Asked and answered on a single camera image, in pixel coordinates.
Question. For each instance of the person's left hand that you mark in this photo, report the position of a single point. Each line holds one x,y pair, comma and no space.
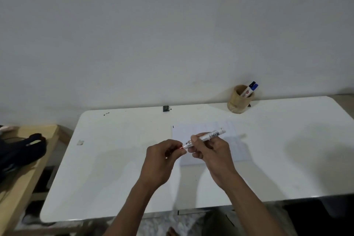
156,164

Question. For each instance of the person's right hand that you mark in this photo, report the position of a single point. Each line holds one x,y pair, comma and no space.
218,161

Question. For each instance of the person's left thumb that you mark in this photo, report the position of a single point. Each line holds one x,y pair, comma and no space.
178,154

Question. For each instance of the person's right thumb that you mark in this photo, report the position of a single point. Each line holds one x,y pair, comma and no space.
197,146

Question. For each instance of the white marker pen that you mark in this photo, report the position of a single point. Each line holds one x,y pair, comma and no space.
213,134

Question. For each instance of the person's right forearm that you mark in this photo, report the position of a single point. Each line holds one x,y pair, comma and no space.
249,208

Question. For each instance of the person's left forearm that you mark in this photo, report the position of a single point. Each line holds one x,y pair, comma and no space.
132,211

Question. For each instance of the white paper sheet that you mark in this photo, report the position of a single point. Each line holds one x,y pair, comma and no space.
182,132

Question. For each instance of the small black square object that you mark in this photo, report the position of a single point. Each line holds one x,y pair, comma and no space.
166,108

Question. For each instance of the wooden pen holder cup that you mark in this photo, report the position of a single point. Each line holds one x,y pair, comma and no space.
236,104

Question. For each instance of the black capped white marker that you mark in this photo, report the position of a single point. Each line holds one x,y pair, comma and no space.
247,92

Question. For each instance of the person's foot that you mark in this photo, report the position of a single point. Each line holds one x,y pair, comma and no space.
172,232

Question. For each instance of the person's leg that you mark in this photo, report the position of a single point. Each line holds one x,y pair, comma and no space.
217,224

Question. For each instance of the blue capped white marker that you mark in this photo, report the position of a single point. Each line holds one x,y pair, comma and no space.
254,87

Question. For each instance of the wooden bench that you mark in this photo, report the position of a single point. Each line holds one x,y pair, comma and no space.
25,177

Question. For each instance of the black bag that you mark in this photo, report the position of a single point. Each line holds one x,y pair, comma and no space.
19,151

